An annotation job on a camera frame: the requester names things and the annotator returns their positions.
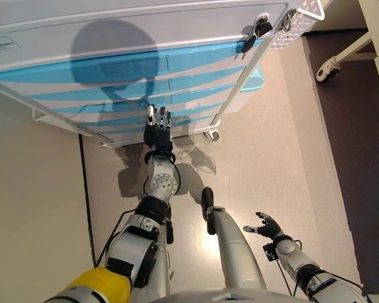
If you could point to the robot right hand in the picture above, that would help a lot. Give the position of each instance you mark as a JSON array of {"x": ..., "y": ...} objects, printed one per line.
[{"x": 270, "y": 228}]

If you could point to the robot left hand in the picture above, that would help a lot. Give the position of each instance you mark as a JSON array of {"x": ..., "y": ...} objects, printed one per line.
[{"x": 158, "y": 135}]

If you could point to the robot right silver arm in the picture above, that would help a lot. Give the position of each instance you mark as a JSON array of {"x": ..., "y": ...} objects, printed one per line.
[{"x": 290, "y": 249}]

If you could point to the robot left silver arm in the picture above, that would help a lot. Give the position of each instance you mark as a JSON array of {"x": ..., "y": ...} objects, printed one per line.
[{"x": 161, "y": 184}]

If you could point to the robot right silver leg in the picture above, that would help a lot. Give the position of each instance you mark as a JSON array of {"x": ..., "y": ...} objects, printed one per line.
[{"x": 233, "y": 246}]

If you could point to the cart caster wheel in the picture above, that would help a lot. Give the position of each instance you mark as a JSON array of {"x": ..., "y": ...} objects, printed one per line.
[{"x": 213, "y": 134}]

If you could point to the robot right black foot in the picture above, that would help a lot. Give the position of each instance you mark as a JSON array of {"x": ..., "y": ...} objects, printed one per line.
[{"x": 207, "y": 197}]

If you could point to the robot grey torso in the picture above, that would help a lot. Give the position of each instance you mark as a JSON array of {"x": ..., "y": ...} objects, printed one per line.
[{"x": 230, "y": 296}]

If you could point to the black floor edge strip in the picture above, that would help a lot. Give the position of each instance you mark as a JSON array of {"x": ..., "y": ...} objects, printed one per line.
[{"x": 86, "y": 202}]

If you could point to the blue lidded waste bin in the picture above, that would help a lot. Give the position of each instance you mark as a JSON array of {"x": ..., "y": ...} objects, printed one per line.
[{"x": 252, "y": 82}]

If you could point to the white medical cart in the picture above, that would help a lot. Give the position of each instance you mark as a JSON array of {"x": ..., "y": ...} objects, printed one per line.
[{"x": 113, "y": 28}]

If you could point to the black cart key bunch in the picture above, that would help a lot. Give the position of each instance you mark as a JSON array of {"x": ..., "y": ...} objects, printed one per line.
[{"x": 262, "y": 26}]

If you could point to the white perforated side basket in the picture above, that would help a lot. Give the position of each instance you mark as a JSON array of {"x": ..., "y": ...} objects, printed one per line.
[{"x": 287, "y": 38}]

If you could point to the metal cart latch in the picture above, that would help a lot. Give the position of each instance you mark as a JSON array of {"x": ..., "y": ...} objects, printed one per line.
[{"x": 289, "y": 19}]

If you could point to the cart label sticker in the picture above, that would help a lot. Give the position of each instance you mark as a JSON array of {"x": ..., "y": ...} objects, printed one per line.
[{"x": 3, "y": 44}]

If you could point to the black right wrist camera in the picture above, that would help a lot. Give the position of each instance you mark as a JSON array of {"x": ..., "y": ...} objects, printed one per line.
[{"x": 270, "y": 251}]

